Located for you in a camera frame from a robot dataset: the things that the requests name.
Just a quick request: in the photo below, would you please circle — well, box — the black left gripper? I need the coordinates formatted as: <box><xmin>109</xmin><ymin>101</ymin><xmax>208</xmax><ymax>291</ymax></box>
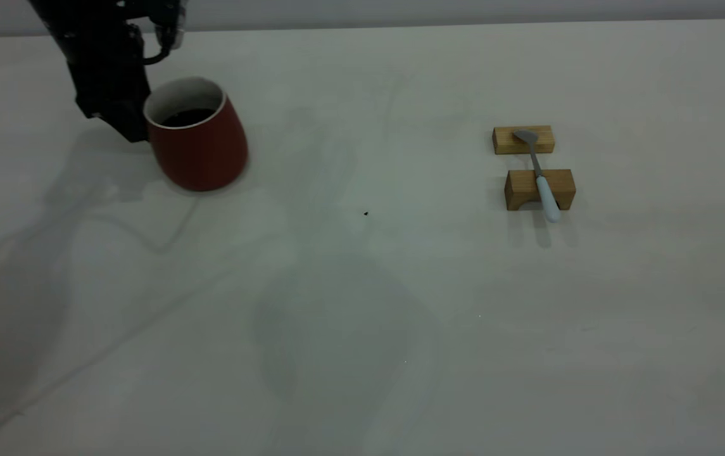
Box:
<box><xmin>52</xmin><ymin>22</ymin><xmax>151</xmax><ymax>143</ymax></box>

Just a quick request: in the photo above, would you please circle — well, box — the red ceramic mug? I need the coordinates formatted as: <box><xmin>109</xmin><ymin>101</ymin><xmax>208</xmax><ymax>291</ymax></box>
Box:
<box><xmin>143</xmin><ymin>77</ymin><xmax>249</xmax><ymax>192</ymax></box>

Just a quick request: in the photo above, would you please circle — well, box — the grey spoon with white handle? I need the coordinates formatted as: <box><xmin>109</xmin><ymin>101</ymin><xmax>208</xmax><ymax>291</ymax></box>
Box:
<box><xmin>513</xmin><ymin>129</ymin><xmax>562</xmax><ymax>223</ymax></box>

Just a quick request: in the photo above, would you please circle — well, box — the dark coffee liquid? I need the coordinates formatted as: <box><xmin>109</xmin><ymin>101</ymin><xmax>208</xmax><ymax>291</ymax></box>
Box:
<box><xmin>161</xmin><ymin>108</ymin><xmax>217</xmax><ymax>127</ymax></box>

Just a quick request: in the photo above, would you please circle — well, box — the arched wooden block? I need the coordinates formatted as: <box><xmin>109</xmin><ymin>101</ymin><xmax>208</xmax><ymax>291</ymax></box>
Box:
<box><xmin>505</xmin><ymin>168</ymin><xmax>576</xmax><ymax>212</ymax></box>

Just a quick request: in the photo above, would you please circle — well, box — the flat rectangular wooden block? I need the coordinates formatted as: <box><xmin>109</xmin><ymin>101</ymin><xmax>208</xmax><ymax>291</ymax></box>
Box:
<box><xmin>493</xmin><ymin>125</ymin><xmax>555</xmax><ymax>155</ymax></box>

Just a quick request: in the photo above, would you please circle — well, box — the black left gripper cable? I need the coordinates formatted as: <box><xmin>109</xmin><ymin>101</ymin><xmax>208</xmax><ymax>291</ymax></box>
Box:
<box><xmin>142</xmin><ymin>27</ymin><xmax>174</xmax><ymax>66</ymax></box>

